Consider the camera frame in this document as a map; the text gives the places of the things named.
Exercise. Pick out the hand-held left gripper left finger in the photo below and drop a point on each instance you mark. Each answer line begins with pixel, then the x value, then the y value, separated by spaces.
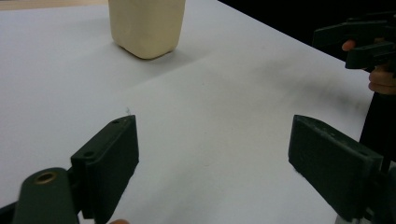
pixel 106 168

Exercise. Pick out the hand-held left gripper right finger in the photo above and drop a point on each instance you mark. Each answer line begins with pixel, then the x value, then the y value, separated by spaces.
pixel 333 168

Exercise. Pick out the beige square cup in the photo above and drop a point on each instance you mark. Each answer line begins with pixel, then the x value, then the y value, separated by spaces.
pixel 146 28

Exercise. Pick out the white table cover board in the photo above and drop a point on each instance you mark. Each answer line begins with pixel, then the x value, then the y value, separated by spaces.
pixel 218 109

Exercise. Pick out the light wooden table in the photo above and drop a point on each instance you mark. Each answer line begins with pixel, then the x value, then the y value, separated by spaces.
pixel 46 3

